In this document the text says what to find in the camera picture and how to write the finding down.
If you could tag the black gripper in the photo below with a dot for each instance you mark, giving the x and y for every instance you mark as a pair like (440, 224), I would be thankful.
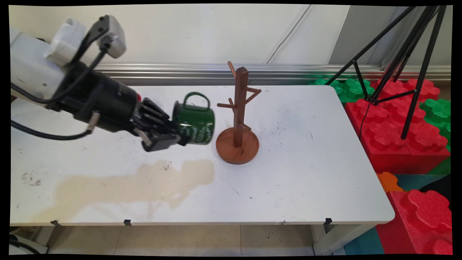
(104, 103)

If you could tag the green enamel mug white lettering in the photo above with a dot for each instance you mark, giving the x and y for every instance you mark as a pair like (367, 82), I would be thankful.
(196, 122)

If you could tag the wooden mug tree stand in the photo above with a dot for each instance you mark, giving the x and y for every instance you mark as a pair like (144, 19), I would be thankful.
(237, 150)

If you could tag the black table clip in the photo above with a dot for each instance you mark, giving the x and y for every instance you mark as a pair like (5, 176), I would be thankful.
(55, 222)
(327, 221)
(127, 222)

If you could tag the white wrist module box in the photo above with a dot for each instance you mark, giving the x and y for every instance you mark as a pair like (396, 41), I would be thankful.
(66, 41)

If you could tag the green toy block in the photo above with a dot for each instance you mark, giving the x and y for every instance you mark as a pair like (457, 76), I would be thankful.
(438, 110)
(352, 88)

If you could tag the white table leg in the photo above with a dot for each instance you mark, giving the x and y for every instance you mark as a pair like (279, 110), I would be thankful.
(335, 238)

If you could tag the large red toy block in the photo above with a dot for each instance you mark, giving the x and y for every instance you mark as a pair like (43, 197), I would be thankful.
(420, 220)
(388, 137)

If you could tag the orange toy block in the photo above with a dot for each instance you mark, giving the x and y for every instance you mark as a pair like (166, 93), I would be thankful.
(388, 181)

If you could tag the black tripod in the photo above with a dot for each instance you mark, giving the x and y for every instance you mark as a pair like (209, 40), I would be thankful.
(420, 72)

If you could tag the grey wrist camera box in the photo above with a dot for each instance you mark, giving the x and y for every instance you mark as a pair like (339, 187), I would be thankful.
(115, 38)

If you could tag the aluminium rail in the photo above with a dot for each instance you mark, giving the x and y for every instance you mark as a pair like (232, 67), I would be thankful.
(288, 72)

